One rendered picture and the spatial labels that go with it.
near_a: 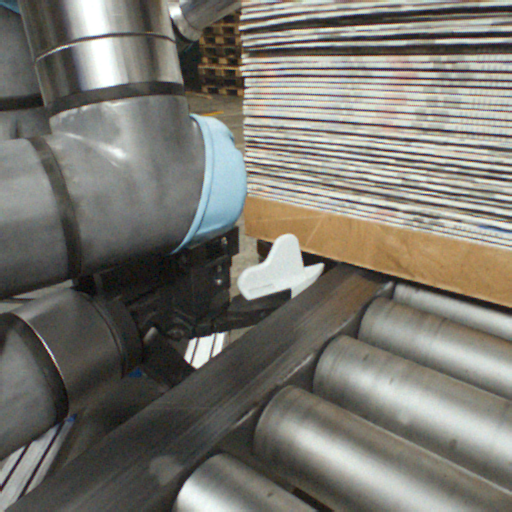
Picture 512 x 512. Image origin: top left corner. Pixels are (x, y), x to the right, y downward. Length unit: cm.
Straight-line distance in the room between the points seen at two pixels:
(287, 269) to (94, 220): 20
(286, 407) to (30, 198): 17
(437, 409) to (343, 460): 7
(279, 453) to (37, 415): 13
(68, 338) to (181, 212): 10
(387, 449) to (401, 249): 18
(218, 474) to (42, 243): 13
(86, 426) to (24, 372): 87
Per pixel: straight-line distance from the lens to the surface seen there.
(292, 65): 41
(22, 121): 63
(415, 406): 30
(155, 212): 24
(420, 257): 39
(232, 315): 37
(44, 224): 23
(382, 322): 36
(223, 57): 775
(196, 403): 28
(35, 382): 28
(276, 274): 39
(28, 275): 24
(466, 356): 35
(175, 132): 25
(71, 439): 113
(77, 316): 30
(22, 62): 63
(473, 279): 38
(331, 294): 38
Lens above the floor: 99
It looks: 27 degrees down
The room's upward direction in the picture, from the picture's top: straight up
